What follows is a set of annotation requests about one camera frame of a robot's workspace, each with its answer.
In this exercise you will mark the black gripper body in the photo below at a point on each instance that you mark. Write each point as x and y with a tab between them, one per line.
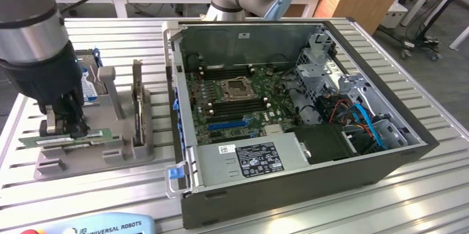
41	77

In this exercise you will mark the green RAM stick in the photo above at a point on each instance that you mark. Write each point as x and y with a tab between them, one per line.
100	134
78	147

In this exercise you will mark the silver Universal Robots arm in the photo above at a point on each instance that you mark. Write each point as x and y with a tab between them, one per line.
30	11

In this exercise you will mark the black RAM slot bank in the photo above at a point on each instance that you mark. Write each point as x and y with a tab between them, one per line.
237	107
226	71

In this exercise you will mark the hard disk with blue label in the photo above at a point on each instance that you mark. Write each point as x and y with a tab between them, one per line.
88	85

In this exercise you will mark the grey parts rack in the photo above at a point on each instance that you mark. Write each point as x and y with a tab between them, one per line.
120	154

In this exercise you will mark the blue case latch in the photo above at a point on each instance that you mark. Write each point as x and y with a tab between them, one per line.
174	173

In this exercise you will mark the Universal Robots teach pendant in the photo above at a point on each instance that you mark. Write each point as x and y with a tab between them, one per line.
109	224

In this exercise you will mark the blue expansion slot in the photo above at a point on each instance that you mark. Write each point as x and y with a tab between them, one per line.
226	125

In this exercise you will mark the CPU socket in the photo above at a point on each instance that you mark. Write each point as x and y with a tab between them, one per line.
237	89

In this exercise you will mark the grey power supply unit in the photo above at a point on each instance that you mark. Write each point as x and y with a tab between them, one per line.
251	160

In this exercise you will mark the small heatsink with silver fins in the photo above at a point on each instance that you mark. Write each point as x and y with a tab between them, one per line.
273	129

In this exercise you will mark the green motherboard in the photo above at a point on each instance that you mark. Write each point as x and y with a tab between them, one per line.
271	99

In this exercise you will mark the black open PC case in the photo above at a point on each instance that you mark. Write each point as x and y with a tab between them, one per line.
293	190

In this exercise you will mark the metal disk bay cage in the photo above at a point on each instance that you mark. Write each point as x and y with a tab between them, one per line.
314	77

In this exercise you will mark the graphics card with metal bracket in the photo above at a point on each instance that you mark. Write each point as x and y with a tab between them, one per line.
138	102

